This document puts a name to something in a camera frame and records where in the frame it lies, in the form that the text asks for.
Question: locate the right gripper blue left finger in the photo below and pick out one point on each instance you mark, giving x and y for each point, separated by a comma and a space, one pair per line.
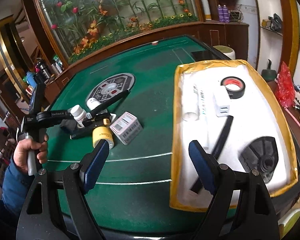
92, 164

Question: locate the blue left sleeve forearm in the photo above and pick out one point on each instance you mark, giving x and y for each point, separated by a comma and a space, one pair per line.
15, 188

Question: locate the purple bottles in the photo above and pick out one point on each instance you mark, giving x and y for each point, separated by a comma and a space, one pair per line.
223, 13

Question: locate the black fan shaped part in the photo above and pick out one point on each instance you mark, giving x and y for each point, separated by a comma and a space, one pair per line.
261, 155

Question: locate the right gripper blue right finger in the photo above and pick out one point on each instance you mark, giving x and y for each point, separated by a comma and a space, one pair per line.
205, 167

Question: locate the white grey medicine box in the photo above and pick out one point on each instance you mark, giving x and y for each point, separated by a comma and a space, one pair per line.
126, 127

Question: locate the person's left hand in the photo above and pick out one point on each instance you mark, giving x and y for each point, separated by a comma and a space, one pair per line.
24, 147

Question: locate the yellow taped foam tray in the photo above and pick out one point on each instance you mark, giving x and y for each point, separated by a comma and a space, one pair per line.
256, 114

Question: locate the flower mural panel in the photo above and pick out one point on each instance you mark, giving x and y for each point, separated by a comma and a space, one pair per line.
82, 27

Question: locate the yellow tape roll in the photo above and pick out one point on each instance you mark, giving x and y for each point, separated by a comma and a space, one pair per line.
102, 133

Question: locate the red plastic bag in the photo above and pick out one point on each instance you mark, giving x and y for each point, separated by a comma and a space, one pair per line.
285, 92

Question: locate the white pill bottle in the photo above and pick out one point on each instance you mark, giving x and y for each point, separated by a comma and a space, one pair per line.
79, 115
92, 103

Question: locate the round mahjong control panel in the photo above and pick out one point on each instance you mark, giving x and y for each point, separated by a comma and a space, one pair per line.
112, 86

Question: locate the black tube in tray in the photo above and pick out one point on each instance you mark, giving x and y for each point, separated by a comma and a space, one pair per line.
216, 151

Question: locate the dark green kettle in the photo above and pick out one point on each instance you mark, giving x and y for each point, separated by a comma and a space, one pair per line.
269, 74

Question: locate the wooden side cabinet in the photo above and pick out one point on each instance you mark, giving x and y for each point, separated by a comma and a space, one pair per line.
295, 128

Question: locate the black tape roll red core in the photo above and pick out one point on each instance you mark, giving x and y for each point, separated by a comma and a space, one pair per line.
235, 86

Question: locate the white power adapter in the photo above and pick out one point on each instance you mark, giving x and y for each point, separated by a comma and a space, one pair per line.
222, 101

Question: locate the clear syringe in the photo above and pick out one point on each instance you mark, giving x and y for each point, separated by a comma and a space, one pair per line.
190, 110

